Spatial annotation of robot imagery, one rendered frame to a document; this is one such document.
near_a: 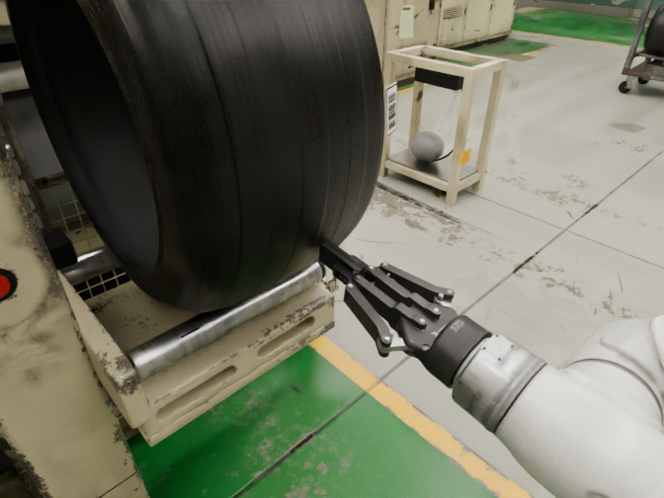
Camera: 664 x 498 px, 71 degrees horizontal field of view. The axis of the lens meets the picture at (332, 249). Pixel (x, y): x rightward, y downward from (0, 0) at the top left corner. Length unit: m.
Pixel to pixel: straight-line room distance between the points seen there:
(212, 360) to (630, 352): 0.53
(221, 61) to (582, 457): 0.46
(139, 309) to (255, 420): 0.88
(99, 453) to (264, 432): 0.90
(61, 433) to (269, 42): 0.60
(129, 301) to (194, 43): 0.63
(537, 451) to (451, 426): 1.27
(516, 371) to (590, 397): 0.06
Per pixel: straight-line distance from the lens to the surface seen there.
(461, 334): 0.51
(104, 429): 0.84
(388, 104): 0.60
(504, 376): 0.49
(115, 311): 0.97
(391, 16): 5.06
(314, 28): 0.52
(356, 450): 1.65
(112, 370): 0.65
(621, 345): 0.59
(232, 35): 0.46
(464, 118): 2.76
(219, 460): 1.67
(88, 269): 0.91
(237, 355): 0.74
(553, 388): 0.49
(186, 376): 0.72
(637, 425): 0.50
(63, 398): 0.77
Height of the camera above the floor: 1.39
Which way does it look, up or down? 34 degrees down
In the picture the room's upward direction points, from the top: straight up
